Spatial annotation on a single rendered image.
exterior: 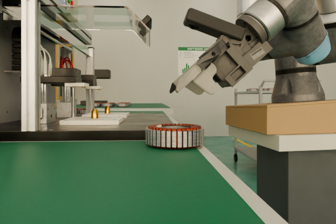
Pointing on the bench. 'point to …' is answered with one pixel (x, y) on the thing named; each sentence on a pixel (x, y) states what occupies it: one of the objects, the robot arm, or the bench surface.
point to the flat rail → (63, 34)
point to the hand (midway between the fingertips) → (169, 90)
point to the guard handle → (147, 21)
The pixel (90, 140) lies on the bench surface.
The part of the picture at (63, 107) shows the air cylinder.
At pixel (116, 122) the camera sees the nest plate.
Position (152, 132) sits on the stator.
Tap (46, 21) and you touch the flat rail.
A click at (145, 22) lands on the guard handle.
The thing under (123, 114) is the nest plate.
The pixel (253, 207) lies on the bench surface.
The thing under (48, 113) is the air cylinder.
